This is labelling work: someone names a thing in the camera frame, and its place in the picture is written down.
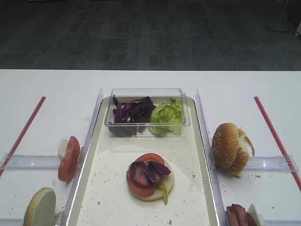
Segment white block behind tomato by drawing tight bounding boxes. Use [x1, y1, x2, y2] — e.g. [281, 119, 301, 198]
[57, 139, 68, 161]

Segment upright bun half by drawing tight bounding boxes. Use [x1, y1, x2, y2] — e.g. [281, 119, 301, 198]
[23, 187, 56, 226]

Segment upper left clear holder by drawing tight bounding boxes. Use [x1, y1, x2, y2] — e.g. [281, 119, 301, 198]
[0, 153, 60, 170]

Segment sesame top bun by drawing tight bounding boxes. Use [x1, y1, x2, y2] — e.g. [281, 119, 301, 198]
[212, 123, 238, 170]

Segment green lettuce leaves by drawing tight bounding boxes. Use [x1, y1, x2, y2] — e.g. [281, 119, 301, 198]
[149, 98, 182, 137]

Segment clear holder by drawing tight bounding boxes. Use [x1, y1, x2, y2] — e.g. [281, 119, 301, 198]
[244, 155, 299, 172]
[0, 153, 60, 170]
[0, 218, 23, 226]
[264, 220, 301, 226]

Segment tomato slices on bun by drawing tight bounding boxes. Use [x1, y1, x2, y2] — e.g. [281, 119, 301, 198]
[126, 153, 168, 198]

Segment right clear long divider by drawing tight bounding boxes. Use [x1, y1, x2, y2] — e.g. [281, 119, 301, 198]
[195, 89, 229, 226]

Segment green lettuce strip on bun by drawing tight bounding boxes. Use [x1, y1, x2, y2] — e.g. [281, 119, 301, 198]
[157, 182, 168, 205]

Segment purple cabbage on bun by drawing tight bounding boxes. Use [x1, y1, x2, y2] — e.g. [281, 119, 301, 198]
[129, 161, 171, 188]

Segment right red strip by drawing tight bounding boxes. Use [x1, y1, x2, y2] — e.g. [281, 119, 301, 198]
[254, 96, 301, 189]

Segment bottom bun on tray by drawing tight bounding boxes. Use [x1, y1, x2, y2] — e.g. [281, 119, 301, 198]
[128, 159, 175, 202]

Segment upright tomato slices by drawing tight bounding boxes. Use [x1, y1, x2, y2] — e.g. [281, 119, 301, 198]
[58, 136, 81, 183]

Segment clear plastic container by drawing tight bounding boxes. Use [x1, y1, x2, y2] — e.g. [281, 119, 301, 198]
[104, 88, 190, 137]

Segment red strip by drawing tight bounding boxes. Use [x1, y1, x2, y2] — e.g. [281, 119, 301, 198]
[254, 96, 301, 189]
[0, 96, 46, 176]

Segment stacked meat patties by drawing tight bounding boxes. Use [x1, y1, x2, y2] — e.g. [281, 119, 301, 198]
[226, 204, 257, 226]

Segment lower right clear holder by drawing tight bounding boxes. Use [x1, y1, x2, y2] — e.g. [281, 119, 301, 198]
[264, 220, 301, 226]

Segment torn sesame bun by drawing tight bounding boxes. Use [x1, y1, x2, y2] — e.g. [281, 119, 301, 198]
[226, 129, 255, 178]

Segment upper right clear holder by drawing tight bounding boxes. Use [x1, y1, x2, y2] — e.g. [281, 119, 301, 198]
[244, 155, 299, 172]

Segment white metal tray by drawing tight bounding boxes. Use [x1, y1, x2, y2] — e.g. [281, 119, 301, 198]
[63, 98, 219, 226]

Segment lower left clear holder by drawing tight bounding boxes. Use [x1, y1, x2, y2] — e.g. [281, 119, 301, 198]
[0, 218, 23, 226]

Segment clear long divider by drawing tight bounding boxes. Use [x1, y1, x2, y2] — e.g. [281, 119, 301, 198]
[195, 89, 229, 226]
[59, 89, 103, 226]

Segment left clear long divider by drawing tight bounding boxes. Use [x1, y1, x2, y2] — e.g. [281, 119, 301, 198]
[59, 89, 103, 226]

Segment left red strip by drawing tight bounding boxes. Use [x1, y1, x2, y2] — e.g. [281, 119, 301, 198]
[0, 96, 46, 176]

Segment purple cabbage leaves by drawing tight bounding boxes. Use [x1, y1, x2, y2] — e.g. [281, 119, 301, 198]
[109, 95, 156, 137]

